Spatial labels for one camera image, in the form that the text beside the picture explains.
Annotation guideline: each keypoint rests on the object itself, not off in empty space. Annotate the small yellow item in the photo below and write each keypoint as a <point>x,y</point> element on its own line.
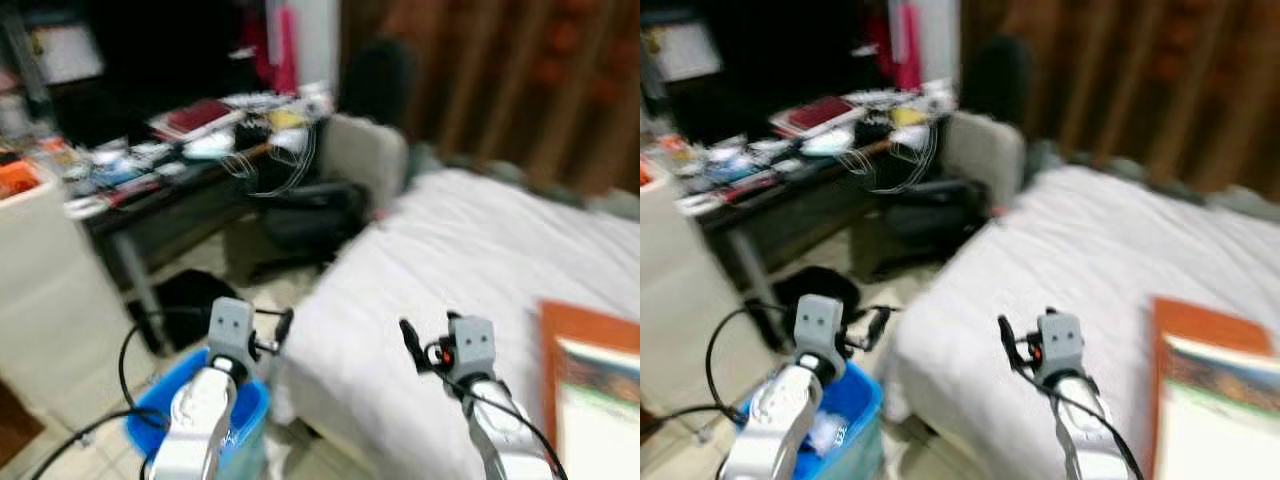
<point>908,116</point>
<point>287,119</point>

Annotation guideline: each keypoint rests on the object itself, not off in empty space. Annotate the orange box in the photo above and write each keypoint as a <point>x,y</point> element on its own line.
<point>18,178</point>

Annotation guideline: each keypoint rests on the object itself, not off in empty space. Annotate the blue plastic bin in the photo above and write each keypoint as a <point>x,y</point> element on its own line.
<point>860,395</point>
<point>155,405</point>

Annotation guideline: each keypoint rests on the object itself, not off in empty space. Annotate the white framed board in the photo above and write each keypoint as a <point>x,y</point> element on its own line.
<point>65,52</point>
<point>685,50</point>

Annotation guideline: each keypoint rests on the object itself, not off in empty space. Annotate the black desk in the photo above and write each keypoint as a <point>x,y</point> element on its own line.
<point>790,215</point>
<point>170,215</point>

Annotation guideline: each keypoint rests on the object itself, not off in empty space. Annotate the white cabinet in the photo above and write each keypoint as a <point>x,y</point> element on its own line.
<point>50,290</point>

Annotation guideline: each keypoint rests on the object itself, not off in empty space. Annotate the brown curtain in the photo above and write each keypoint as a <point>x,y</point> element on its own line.
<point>1130,70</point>
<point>500,80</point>

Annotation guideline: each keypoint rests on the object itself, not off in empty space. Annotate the dark red book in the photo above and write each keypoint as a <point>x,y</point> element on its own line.
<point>195,117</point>
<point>820,113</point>

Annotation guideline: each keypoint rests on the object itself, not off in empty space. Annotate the white crumpled trash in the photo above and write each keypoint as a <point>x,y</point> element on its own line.
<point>828,430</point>

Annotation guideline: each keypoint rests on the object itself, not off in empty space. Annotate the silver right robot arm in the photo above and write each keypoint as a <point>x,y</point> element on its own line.
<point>1085,432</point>
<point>505,442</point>

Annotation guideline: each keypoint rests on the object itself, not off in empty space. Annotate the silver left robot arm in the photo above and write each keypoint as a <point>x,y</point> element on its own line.
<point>195,422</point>
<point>775,430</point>

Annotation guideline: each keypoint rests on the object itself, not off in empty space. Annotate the pink hanging garment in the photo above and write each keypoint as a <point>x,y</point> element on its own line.
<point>908,45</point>
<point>285,50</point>

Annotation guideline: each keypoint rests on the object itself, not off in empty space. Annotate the grey green blanket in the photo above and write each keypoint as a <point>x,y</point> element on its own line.
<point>1150,177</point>
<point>520,182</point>

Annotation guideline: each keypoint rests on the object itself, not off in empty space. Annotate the beige chair back cushion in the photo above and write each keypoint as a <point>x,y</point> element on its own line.
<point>985,150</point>
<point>365,155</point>

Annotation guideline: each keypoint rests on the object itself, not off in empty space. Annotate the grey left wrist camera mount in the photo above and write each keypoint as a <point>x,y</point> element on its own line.
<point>818,330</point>
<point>230,325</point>

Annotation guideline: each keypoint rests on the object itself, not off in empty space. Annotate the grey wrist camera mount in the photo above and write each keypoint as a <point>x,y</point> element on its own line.
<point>472,345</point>
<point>818,330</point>
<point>230,325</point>
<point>1060,345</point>

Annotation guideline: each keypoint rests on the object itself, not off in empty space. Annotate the white picture book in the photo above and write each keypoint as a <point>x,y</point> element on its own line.
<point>600,432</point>
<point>1220,425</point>

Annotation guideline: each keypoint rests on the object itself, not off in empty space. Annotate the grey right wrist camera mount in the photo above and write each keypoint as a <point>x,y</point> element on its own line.
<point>472,345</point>
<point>1060,345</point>

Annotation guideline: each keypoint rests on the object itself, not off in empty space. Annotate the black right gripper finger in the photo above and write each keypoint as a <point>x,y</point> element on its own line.
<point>410,340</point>
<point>1007,338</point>

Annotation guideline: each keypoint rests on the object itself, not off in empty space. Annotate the black office chair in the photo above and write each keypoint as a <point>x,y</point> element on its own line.
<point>925,220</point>
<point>310,225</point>

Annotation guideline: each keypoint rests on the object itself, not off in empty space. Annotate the pale grey duvet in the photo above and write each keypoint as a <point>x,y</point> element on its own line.
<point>450,260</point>
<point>1080,250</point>

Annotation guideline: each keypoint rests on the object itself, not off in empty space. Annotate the white hanging garment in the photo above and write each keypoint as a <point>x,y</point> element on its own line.
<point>940,40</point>
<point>318,40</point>

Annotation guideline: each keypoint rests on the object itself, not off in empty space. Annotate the black bag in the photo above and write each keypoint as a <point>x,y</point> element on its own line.
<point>195,295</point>
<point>820,282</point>

